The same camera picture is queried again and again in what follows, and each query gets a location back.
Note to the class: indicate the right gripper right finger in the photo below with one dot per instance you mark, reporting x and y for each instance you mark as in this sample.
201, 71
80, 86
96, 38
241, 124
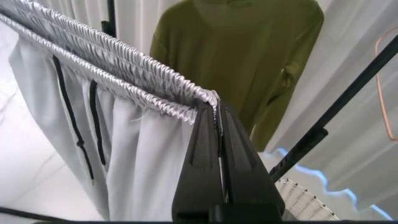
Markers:
248, 180

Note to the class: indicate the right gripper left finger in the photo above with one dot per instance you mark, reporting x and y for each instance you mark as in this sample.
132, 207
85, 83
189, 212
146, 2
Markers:
199, 174

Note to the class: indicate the pale grey shorts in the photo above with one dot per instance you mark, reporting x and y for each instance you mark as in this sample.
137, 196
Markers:
140, 155

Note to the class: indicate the green printed t-shirt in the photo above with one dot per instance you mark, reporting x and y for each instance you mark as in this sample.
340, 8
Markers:
233, 62

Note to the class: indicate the pink clothes hanger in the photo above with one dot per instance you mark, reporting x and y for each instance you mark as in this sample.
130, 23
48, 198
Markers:
381, 102

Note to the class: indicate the white laundry basket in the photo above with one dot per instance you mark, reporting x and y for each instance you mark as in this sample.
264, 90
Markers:
301, 202

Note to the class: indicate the black clothes rack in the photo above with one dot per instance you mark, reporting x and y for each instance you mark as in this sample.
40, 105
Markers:
342, 99

